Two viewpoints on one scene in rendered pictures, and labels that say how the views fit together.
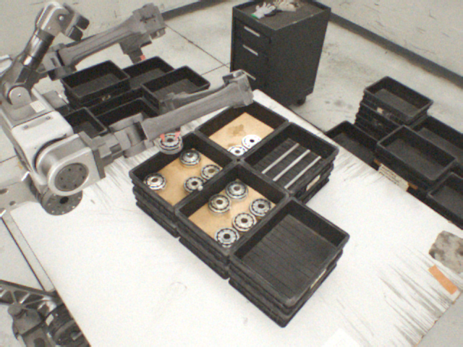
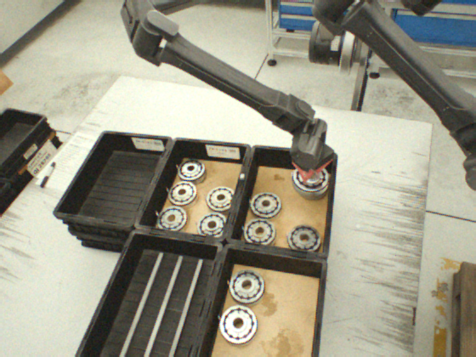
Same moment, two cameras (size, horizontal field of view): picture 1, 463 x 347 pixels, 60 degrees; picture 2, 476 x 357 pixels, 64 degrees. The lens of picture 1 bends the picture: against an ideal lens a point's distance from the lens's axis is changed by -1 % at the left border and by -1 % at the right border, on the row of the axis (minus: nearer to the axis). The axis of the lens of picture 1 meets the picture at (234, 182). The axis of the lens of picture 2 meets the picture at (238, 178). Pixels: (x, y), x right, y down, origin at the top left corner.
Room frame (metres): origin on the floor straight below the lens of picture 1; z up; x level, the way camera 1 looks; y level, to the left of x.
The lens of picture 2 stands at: (1.87, -0.12, 1.91)
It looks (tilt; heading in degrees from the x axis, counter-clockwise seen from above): 51 degrees down; 161
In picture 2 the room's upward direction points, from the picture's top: 10 degrees counter-clockwise
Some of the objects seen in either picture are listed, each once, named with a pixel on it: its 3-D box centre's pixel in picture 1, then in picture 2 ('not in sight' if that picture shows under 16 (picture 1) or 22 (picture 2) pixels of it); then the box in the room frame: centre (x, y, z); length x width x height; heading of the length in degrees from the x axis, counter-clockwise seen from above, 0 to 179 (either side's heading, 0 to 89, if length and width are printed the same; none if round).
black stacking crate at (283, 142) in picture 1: (289, 163); (159, 307); (1.38, -0.25, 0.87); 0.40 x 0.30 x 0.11; 141
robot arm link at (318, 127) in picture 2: (167, 106); (314, 133); (1.31, 0.29, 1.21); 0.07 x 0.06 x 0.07; 134
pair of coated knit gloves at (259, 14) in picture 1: (263, 9); not in sight; (2.97, -0.14, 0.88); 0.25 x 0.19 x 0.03; 133
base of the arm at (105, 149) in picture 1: (103, 150); not in sight; (0.80, 0.37, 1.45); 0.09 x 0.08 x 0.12; 43
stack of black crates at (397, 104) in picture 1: (388, 120); not in sight; (2.40, -1.11, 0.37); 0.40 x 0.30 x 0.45; 44
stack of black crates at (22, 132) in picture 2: not in sight; (25, 161); (-0.07, -0.76, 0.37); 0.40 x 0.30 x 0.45; 133
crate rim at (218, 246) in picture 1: (233, 204); (196, 185); (1.07, 0.00, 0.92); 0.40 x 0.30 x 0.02; 141
